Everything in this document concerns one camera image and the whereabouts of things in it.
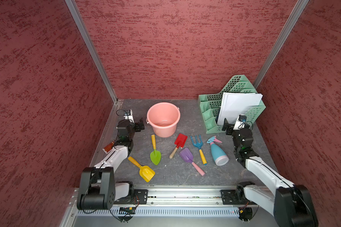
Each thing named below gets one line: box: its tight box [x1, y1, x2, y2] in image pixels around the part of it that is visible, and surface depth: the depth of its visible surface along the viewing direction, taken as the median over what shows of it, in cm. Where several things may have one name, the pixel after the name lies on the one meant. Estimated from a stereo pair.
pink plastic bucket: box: [145, 102, 181, 138], surface depth 96 cm
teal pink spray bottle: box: [206, 135, 230, 167], surface depth 85 cm
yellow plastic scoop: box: [127, 156, 156, 183], surface depth 83 cm
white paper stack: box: [217, 92, 263, 125], surface depth 89 cm
